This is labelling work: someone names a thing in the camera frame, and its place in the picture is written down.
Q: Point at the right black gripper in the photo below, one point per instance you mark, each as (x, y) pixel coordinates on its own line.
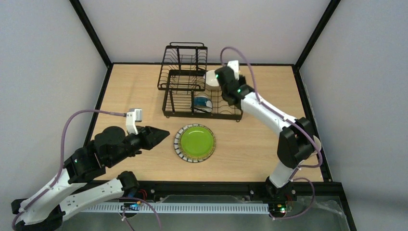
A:
(227, 95)

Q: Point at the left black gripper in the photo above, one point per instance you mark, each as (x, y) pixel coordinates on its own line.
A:
(146, 138)

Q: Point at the plain white bowl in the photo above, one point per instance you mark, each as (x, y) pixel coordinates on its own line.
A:
(211, 82)

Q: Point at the teal patterned white bowl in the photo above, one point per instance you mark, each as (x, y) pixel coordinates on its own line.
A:
(202, 104)

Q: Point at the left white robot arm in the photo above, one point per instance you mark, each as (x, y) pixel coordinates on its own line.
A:
(58, 200)

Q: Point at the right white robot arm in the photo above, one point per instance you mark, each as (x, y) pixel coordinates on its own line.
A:
(296, 139)

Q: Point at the green plate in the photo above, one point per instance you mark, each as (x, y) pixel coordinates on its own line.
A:
(197, 142)

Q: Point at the blue striped white plate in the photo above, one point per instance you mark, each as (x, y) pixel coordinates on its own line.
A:
(177, 146)

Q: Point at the beige mug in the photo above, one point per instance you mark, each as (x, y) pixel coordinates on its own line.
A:
(318, 144)

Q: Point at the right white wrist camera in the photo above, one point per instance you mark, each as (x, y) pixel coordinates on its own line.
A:
(235, 66)

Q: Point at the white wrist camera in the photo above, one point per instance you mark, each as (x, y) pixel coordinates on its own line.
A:
(133, 116)
(235, 66)

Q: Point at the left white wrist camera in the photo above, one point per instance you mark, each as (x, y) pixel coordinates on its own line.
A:
(133, 116)

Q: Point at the black wire dish rack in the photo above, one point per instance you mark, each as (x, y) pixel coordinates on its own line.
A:
(182, 77)

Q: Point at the white slotted cable duct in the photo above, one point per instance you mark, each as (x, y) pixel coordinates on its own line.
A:
(180, 208)

